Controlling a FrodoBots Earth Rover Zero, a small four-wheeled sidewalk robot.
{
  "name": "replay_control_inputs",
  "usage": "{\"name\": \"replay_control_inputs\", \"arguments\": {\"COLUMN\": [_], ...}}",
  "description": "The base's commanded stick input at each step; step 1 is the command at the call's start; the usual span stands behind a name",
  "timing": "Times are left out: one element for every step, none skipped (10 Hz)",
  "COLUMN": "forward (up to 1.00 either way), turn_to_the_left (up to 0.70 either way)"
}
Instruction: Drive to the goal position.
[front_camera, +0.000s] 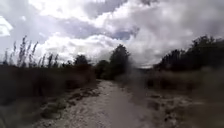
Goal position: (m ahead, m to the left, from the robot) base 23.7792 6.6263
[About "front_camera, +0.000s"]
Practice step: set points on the pale gravel dirt path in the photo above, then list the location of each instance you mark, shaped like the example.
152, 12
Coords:
106, 106

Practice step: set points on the dry grass verge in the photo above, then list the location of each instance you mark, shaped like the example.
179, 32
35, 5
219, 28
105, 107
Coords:
186, 96
36, 90

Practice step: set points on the dark row of trees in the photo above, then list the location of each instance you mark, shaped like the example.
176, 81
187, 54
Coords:
196, 53

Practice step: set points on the tall dry reeds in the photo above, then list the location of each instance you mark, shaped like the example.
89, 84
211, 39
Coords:
23, 55

